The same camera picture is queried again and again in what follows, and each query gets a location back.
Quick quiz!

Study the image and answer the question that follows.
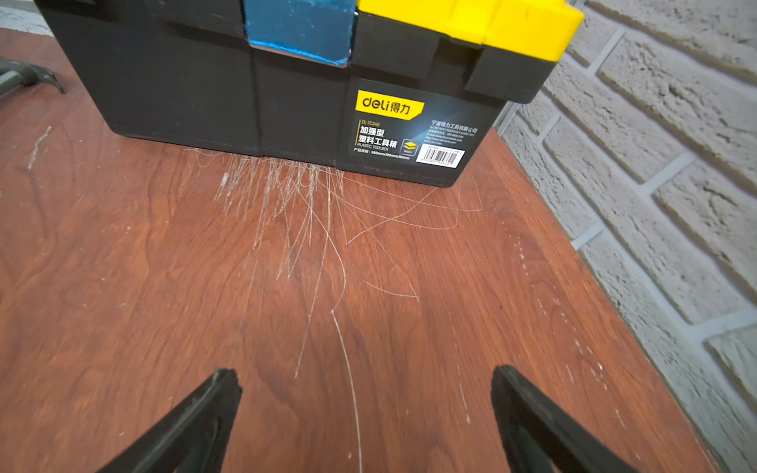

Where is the right aluminium corner post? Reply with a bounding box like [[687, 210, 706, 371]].
[[493, 102, 522, 136]]

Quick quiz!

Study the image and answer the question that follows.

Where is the yellow black toolbox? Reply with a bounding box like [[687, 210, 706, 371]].
[[37, 0, 585, 187]]

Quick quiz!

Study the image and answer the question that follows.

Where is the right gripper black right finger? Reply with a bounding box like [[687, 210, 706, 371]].
[[491, 366, 634, 472]]

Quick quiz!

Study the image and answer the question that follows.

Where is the small black handled hammer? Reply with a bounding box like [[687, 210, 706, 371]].
[[0, 58, 65, 96]]

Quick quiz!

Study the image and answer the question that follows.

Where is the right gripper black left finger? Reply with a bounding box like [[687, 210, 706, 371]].
[[100, 369, 242, 472]]

